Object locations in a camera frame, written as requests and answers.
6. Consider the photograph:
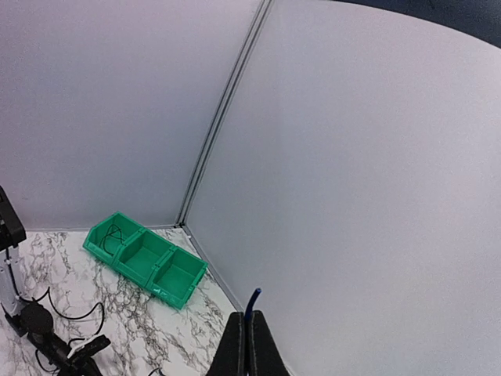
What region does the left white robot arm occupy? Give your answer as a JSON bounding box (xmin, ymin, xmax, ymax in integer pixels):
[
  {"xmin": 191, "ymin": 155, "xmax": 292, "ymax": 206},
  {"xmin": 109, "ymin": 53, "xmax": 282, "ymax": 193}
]
[{"xmin": 1, "ymin": 190, "xmax": 110, "ymax": 375}]

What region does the blue cable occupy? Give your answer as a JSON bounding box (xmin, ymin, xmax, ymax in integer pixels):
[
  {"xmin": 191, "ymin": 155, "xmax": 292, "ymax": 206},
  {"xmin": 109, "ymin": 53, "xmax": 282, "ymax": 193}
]
[{"xmin": 243, "ymin": 287, "xmax": 263, "ymax": 376}]

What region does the black cable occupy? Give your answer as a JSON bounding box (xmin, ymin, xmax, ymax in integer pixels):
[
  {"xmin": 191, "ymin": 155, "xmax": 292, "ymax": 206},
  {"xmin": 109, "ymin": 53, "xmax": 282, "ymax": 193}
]
[{"xmin": 100, "ymin": 225, "xmax": 128, "ymax": 251}]

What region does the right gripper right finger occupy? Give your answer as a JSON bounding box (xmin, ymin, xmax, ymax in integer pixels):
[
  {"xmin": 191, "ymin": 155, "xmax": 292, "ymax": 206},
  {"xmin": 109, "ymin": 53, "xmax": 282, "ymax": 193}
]
[{"xmin": 250, "ymin": 310, "xmax": 290, "ymax": 376}]

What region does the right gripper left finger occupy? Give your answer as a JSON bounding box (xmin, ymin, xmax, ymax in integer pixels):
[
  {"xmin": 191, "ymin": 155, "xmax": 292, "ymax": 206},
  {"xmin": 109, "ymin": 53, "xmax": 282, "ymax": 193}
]
[{"xmin": 207, "ymin": 312, "xmax": 246, "ymax": 376}]

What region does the middle green bin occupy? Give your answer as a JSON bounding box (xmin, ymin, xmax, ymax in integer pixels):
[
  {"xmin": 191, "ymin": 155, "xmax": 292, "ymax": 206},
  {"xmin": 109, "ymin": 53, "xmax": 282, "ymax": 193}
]
[{"xmin": 113, "ymin": 230, "xmax": 175, "ymax": 288}]

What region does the green bin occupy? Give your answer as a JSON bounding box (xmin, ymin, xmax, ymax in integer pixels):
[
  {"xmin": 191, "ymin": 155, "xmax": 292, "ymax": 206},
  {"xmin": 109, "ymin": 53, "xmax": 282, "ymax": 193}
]
[
  {"xmin": 147, "ymin": 247, "xmax": 207, "ymax": 309},
  {"xmin": 113, "ymin": 230, "xmax": 175, "ymax": 288},
  {"xmin": 83, "ymin": 211, "xmax": 146, "ymax": 265}
]

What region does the right green bin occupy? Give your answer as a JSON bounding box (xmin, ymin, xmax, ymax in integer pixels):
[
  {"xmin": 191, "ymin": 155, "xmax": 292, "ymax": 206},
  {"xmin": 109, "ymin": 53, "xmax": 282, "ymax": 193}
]
[{"xmin": 147, "ymin": 247, "xmax": 207, "ymax": 309}]

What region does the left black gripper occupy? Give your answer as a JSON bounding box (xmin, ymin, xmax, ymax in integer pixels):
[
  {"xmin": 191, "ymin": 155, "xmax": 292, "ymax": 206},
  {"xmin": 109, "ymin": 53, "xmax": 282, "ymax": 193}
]
[{"xmin": 58, "ymin": 334, "xmax": 110, "ymax": 376}]

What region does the left green bin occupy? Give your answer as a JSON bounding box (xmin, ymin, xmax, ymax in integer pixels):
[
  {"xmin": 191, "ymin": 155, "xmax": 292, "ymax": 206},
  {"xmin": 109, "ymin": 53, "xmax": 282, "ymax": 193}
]
[{"xmin": 83, "ymin": 211, "xmax": 146, "ymax": 265}]

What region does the left corner aluminium post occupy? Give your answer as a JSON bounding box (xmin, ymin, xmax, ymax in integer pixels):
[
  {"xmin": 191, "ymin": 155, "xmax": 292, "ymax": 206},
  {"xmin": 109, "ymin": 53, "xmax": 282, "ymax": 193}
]
[{"xmin": 174, "ymin": 0, "xmax": 274, "ymax": 227}]

